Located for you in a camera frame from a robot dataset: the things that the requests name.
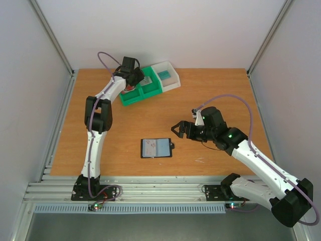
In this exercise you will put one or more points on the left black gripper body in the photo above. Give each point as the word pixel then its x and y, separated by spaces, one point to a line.
pixel 137 77

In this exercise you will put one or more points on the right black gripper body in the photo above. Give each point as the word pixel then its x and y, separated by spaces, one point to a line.
pixel 187 130

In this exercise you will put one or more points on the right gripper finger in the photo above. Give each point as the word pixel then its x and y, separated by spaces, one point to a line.
pixel 182 125
pixel 179 133

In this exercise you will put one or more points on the cherry blossom card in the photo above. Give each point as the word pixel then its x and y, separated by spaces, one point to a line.
pixel 149 148
pixel 147 80

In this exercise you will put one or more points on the black leather card holder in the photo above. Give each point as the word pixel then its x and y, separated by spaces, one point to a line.
pixel 164 148

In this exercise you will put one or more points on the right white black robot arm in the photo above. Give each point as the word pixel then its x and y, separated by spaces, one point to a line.
pixel 287 197

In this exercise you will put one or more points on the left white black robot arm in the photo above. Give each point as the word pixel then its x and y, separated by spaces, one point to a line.
pixel 98 120

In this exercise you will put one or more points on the teal card in bin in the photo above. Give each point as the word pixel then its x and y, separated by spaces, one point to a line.
pixel 164 75

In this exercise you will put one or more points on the green bin left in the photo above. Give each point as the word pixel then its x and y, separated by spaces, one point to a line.
pixel 131 97

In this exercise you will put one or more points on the green bin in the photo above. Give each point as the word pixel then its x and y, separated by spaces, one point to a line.
pixel 131 97
pixel 153 87

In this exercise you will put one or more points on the green bin middle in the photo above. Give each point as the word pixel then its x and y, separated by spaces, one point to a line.
pixel 153 87

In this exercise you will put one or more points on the white bin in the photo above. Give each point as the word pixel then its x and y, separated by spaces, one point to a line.
pixel 170 83

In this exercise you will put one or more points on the right small circuit board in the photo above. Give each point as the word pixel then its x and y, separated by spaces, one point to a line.
pixel 234 206

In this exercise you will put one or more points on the small circuit board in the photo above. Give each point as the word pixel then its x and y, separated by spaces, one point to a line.
pixel 95 206
pixel 234 206

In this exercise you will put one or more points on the left small circuit board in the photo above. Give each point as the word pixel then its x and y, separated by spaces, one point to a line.
pixel 95 206

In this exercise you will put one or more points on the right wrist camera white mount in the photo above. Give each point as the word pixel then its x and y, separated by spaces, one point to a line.
pixel 198 117

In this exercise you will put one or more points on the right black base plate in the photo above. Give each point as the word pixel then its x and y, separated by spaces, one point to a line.
pixel 215 193

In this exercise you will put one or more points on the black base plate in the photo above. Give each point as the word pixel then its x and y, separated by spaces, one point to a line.
pixel 107 192
pixel 215 193

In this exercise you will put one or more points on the grey slotted cable duct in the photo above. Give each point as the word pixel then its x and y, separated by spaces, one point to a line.
pixel 70 208

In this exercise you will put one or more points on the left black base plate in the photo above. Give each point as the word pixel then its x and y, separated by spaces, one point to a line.
pixel 107 192

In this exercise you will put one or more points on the aluminium frame rail front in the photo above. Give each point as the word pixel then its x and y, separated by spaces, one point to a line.
pixel 136 189

